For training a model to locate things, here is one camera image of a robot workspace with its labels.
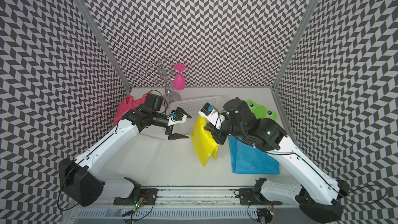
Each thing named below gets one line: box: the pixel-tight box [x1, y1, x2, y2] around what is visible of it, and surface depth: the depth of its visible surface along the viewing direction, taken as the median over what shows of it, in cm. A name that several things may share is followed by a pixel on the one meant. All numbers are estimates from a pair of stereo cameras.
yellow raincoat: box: [190, 115, 220, 168], surface depth 61 cm
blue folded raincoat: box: [228, 136, 280, 175], surface depth 84 cm
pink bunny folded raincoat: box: [114, 92, 152, 125], surface depth 108 cm
